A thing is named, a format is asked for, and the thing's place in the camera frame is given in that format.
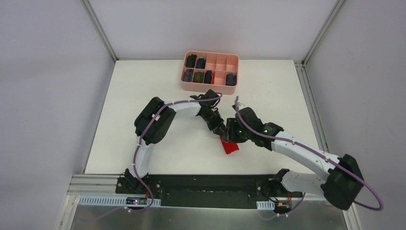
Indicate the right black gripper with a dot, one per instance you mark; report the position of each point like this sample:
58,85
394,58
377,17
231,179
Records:
232,135

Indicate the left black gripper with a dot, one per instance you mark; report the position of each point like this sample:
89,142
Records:
217,127

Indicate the red underwear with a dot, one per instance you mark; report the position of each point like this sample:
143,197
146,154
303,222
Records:
229,147

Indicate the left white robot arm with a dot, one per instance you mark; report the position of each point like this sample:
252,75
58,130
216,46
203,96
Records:
154,121

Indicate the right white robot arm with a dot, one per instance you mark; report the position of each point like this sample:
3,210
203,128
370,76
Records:
337,179

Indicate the blue orange rolled underwear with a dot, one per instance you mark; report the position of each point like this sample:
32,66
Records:
209,77

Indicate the dark blue rolled underwear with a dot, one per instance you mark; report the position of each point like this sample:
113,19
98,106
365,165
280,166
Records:
231,79

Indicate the olive green rolled underwear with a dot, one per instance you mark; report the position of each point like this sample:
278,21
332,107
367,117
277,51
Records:
198,77

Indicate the blue striped rolled underwear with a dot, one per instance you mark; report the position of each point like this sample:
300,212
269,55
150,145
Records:
188,75

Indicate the navy rolled underwear top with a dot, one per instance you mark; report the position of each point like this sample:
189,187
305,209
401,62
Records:
200,63

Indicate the black rolled underwear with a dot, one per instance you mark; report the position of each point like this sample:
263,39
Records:
191,61

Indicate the pink compartment organizer box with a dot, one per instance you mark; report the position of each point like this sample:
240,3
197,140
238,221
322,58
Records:
202,71

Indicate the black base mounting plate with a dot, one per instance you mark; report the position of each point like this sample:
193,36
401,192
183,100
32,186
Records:
237,200

